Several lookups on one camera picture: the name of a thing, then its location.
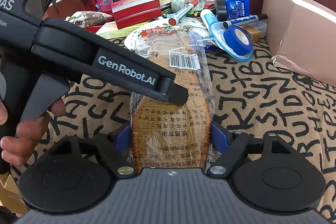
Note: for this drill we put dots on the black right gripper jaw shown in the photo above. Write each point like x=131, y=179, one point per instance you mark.
x=176, y=92

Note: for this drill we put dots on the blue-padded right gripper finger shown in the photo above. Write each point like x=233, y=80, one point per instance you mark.
x=111, y=147
x=232, y=147

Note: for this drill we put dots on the brown insole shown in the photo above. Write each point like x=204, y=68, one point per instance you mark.
x=166, y=135

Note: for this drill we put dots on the person's left hand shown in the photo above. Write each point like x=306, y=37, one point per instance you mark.
x=16, y=150

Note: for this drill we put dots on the floral fabric pouch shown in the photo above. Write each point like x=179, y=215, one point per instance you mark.
x=85, y=19

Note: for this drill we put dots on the red cap marker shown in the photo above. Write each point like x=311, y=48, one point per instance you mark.
x=175, y=19

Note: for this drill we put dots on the green white flat box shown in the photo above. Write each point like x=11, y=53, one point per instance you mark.
x=110, y=31

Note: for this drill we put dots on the white glue bottle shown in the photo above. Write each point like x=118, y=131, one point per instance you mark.
x=210, y=21

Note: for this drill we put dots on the blue tape roll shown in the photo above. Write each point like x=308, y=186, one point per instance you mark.
x=238, y=41

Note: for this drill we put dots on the red gift box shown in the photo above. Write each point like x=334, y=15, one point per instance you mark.
x=130, y=12

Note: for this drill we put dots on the blue marker pen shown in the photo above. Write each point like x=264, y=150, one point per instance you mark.
x=244, y=20

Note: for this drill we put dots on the black tape roll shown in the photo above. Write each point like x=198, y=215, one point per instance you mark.
x=221, y=10

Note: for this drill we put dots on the blue ink box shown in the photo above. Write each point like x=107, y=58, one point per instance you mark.
x=237, y=8

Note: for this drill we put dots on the cardboard box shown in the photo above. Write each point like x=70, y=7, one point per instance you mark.
x=301, y=37

